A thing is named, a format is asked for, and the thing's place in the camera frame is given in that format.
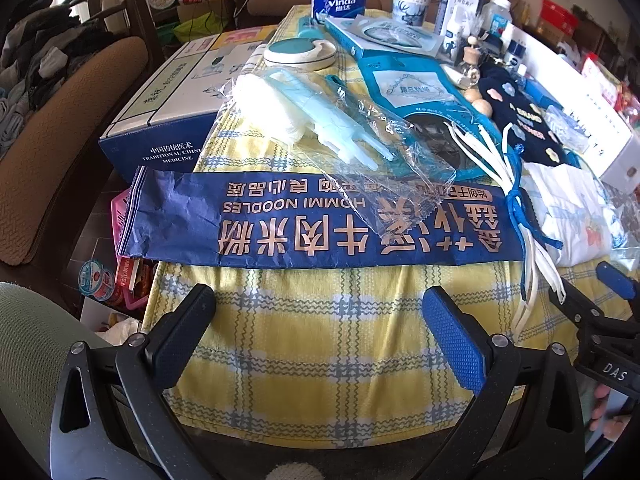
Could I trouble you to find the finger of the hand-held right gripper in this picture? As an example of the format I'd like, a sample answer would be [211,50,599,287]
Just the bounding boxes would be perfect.
[595,260,640,311]
[547,278,601,333]

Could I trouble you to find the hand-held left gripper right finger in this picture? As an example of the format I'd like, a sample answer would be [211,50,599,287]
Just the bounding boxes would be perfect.
[422,285,586,480]

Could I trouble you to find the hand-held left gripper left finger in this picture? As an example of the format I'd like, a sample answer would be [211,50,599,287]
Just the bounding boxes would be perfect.
[47,283,217,480]

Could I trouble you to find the long blue noodle packet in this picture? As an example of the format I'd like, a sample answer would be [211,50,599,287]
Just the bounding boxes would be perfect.
[116,166,526,268]

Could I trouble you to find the white cardboard box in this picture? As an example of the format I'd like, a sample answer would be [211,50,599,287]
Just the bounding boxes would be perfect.
[515,35,640,188]

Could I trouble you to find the white fluffy brush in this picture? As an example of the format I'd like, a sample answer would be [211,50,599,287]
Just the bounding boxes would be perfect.
[217,69,458,241]

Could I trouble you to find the teal bag with white strings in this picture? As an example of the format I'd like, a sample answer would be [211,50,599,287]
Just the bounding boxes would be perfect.
[357,55,556,333]

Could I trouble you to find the yellow plaid covered desktop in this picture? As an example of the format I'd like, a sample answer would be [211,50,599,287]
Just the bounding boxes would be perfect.
[145,4,640,441]

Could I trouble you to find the person's right hand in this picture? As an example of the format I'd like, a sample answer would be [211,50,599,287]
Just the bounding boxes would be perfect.
[592,384,633,442]

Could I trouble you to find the white printed cloth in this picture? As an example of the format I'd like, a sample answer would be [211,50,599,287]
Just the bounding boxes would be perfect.
[520,160,631,267]

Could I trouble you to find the roll of tape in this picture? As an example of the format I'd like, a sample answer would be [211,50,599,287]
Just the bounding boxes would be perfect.
[77,258,118,302]

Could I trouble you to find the pink plastic basket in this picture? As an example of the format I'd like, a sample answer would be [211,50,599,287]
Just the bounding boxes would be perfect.
[111,190,153,311]

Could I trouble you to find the pale green chair back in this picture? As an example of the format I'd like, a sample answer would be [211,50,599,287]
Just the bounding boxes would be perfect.
[0,282,117,480]

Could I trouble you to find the small clear plastic packet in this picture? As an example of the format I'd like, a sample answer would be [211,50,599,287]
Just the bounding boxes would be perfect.
[542,105,593,153]

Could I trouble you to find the navy sock with flowers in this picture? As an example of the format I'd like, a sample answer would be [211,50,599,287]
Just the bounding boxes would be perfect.
[477,62,576,166]

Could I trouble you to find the large blue white carton box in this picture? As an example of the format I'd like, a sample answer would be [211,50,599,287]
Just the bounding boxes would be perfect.
[97,25,281,186]

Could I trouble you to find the brown upholstered chair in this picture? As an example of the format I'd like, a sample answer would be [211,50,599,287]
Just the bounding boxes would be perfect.
[0,35,151,267]

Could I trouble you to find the small bottle with wooden cap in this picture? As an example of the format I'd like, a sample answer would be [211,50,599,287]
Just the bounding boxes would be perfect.
[457,45,482,81]

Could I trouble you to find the red boxes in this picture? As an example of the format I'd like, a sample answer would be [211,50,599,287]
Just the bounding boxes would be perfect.
[537,0,581,36]

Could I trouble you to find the white plastic bottle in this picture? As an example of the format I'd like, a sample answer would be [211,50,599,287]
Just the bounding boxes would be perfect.
[479,0,515,36]

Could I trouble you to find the round teal white compact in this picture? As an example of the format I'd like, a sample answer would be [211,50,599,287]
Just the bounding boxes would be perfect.
[262,37,338,72]

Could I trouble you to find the white blue carton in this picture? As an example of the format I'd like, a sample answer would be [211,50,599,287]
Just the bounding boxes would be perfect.
[435,0,483,56]

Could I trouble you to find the white face mask packet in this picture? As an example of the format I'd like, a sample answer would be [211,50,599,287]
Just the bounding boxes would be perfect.
[357,17,444,56]

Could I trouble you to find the pile of clothes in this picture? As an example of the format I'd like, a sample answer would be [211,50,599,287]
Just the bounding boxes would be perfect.
[0,5,116,146]

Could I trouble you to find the flat blue box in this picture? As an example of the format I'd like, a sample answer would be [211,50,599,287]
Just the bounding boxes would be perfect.
[325,15,446,59]

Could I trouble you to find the light blue plastic handle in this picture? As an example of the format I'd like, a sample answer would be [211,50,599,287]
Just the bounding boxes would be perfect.
[295,15,331,43]

